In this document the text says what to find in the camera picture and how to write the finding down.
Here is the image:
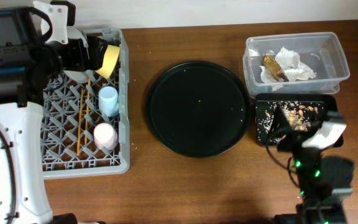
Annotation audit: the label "white tissue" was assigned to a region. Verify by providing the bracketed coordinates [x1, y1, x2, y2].
[260, 47, 317, 91]

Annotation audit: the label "food scraps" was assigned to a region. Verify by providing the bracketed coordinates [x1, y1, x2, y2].
[255, 101, 326, 144]

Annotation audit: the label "yellow bowl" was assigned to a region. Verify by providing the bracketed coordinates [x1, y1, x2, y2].
[96, 45, 120, 79]

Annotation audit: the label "grey round plate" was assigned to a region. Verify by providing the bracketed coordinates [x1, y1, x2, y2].
[64, 26, 94, 83]

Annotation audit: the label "clear plastic bin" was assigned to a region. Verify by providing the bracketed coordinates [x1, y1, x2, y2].
[242, 32, 350, 98]

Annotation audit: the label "pink cup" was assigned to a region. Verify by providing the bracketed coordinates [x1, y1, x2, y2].
[93, 123, 118, 150]

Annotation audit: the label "wooden chopstick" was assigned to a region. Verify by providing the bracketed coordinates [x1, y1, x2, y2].
[76, 89, 84, 156]
[85, 78, 91, 144]

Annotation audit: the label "grey dishwasher rack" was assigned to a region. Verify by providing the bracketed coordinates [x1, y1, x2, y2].
[40, 28, 130, 180]

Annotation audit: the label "brown coffee sachet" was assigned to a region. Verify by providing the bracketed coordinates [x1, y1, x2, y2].
[262, 55, 289, 82]

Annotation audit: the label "black rectangular tray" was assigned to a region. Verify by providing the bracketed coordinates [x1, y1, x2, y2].
[255, 93, 337, 146]

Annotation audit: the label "round black tray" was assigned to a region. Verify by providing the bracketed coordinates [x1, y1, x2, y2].
[144, 60, 252, 158]

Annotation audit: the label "light blue cup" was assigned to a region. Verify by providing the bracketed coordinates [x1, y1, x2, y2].
[98, 86, 119, 117]

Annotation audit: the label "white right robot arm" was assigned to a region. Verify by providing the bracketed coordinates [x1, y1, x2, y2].
[267, 107, 354, 224]

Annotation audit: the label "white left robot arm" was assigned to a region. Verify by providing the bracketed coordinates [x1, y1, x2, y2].
[0, 1, 109, 223]

